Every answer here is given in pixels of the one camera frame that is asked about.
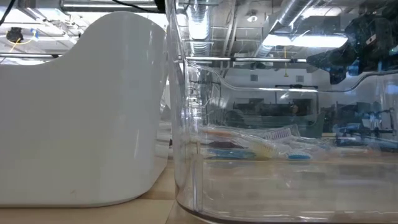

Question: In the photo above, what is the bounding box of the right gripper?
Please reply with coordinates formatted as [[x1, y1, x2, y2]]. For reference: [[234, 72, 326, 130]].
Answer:
[[306, 15, 396, 85]]

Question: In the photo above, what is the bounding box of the orange toothbrush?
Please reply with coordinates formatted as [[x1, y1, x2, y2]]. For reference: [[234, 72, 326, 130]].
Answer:
[[201, 129, 280, 160]]

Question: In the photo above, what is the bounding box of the blue robot workstation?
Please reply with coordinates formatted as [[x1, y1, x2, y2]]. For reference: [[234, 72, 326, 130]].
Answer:
[[334, 107, 397, 147]]

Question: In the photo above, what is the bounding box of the dark equipment shelf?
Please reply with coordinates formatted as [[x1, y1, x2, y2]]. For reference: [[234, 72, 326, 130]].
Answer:
[[233, 98, 317, 118]]

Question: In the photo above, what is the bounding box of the blue toothbrush in wrapper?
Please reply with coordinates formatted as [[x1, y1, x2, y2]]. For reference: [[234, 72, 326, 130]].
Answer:
[[206, 148, 313, 161]]

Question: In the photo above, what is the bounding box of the clear plastic bin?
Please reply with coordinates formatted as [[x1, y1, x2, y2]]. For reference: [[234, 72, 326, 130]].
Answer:
[[164, 0, 398, 224]]

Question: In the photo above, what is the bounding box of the white plastic bin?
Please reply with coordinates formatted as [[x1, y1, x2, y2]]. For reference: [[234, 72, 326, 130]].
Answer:
[[0, 11, 170, 208]]

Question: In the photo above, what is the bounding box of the ribbed silver ventilation duct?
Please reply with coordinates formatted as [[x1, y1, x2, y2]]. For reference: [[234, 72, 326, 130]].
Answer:
[[254, 0, 315, 58], [185, 0, 213, 57]]

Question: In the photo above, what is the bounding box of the silver overhead rail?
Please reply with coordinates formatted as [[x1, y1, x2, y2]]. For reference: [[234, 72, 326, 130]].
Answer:
[[0, 52, 308, 63]]

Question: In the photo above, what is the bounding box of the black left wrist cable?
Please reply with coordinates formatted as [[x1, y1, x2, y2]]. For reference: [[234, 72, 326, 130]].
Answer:
[[0, 0, 17, 26]]

